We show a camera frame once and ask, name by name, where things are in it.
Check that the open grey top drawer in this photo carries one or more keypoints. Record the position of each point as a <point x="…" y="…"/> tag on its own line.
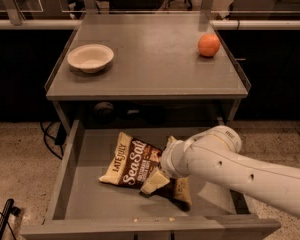
<point x="83" y="208"/>

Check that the black stand base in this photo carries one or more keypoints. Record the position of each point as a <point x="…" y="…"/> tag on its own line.
<point x="8" y="210"/>

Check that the white horizontal rail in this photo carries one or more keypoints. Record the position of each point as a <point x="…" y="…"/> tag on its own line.
<point x="217" y="24"/>

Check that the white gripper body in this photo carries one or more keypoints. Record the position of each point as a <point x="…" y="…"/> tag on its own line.
<point x="170" y="163"/>

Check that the white paper bowl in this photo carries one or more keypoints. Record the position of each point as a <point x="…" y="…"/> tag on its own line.
<point x="90" y="58"/>

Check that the orange fruit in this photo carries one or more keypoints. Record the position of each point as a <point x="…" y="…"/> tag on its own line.
<point x="208" y="45"/>

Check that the brown Sea Salt chip bag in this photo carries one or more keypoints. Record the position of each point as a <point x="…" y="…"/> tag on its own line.
<point x="132" y="164"/>

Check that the grey cabinet with counter top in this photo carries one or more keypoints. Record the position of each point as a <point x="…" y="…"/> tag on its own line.
<point x="155" y="57"/>

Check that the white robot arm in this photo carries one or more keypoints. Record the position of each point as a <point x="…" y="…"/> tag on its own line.
<point x="214" y="155"/>

